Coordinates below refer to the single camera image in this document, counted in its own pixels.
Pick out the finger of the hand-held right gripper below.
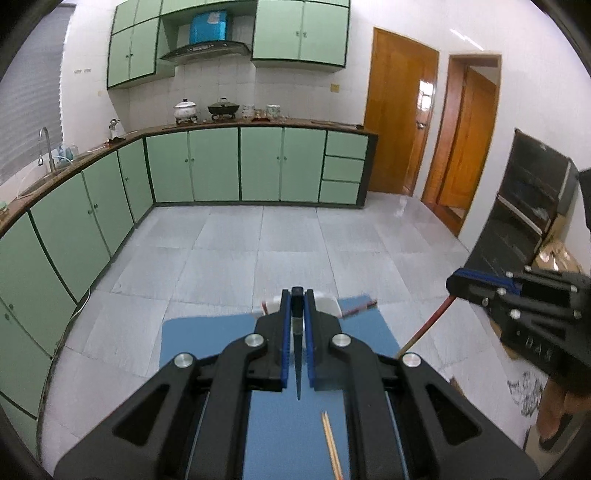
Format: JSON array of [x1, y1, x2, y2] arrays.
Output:
[[446, 275, 509, 309], [451, 269, 523, 284]]

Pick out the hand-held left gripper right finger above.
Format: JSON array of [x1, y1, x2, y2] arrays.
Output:
[[302, 290, 541, 480]]

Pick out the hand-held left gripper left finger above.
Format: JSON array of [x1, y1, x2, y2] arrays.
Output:
[[54, 288, 294, 480]]

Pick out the person's right hand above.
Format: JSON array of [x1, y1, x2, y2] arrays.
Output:
[[538, 376, 585, 437]]

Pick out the black glass-door cabinet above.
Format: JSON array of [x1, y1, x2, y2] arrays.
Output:
[[462, 128, 580, 287]]

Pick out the flat cardboard sheet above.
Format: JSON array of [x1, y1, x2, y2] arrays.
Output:
[[549, 212, 571, 241]]

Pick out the blue tablecloth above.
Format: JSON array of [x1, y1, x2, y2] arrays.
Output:
[[159, 295, 411, 480]]

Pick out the light wooden chopstick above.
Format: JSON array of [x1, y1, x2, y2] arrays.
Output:
[[321, 412, 341, 480], [324, 410, 345, 480]]

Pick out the open wooden door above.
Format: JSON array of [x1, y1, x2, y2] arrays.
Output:
[[421, 54, 502, 237]]

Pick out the closed wooden door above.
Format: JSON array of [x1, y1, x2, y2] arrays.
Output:
[[364, 28, 439, 198]]

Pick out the green base cabinets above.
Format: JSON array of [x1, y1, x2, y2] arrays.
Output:
[[0, 124, 379, 421]]

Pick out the black wok with lid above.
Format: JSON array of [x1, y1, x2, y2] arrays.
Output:
[[207, 97, 241, 121]]

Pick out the white cooking pot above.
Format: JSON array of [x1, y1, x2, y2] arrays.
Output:
[[174, 98, 199, 124]]

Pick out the chrome kitchen faucet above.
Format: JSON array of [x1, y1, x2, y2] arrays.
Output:
[[38, 127, 57, 172]]

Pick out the range hood with blue film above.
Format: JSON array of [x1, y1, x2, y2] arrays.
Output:
[[159, 11, 252, 63]]

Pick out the grey window blind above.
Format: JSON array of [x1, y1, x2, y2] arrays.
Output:
[[0, 7, 75, 183]]

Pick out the green wall cabinets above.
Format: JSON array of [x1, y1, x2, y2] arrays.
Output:
[[107, 0, 352, 90]]

